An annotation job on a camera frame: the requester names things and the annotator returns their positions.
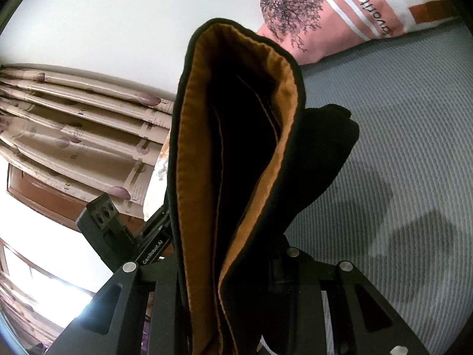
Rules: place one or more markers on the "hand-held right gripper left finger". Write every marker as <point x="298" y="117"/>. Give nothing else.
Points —
<point x="166" y="296"/>

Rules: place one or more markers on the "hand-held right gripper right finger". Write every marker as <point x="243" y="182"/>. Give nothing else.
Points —
<point x="284" y="277"/>

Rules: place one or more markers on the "black pants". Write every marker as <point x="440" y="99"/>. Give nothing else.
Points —
<point x="240" y="155"/>

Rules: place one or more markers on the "white brown patterned cloth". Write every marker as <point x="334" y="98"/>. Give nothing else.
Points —
<point x="159" y="177"/>

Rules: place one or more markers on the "beige flower print curtain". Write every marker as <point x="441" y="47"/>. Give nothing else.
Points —
<point x="74" y="118"/>

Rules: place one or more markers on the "grey ribbed bedsheet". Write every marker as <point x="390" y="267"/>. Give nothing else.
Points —
<point x="406" y="137"/>

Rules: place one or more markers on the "pink striped pillow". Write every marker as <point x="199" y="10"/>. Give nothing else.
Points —
<point x="332" y="26"/>

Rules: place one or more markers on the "wooden window frame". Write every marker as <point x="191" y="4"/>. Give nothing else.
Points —
<point x="44" y="196"/>

